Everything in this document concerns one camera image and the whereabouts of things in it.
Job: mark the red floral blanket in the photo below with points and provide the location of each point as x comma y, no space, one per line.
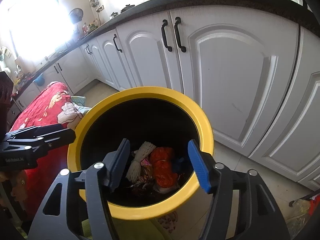
45,105

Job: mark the foam fruit net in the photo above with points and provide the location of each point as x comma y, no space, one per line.
138,162

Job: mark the candy wrapper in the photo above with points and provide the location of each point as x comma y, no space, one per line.
146,166

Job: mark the kitchen window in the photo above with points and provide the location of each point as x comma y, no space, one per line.
37,17

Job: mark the red plastic bag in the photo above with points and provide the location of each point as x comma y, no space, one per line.
162,170

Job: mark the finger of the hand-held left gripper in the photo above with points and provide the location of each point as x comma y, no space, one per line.
37,128
57,137

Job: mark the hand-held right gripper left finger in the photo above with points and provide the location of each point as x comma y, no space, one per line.
120,165

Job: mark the blue plastic basin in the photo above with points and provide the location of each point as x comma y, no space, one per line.
39,79

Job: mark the wooden cutting board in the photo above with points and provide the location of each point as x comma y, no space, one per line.
23,63

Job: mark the person's left hand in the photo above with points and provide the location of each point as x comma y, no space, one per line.
15,183

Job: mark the blue round plate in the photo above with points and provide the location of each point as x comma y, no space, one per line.
76,15

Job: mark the hanging small kitchen tools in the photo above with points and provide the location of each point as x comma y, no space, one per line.
94,1

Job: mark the pale dotted cloth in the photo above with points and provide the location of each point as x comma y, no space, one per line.
81,105

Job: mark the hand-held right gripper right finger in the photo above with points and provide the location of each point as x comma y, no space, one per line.
200,167

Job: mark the row of condiment bottles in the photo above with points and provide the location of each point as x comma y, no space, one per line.
90,27

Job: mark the dark snack wrapper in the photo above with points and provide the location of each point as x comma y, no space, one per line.
142,187

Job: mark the row of white cabinet doors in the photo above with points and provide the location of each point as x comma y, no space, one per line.
225,67

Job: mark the crumpled translucent plastic bag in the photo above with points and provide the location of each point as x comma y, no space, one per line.
302,212

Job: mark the white printed plastic bag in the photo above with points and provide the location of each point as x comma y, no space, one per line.
167,189

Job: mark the black kitchen countertop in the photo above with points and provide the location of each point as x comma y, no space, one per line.
200,0

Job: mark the black pot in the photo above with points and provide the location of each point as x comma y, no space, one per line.
128,9

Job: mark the yellow-rimmed trash can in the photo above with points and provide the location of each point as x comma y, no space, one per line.
140,91

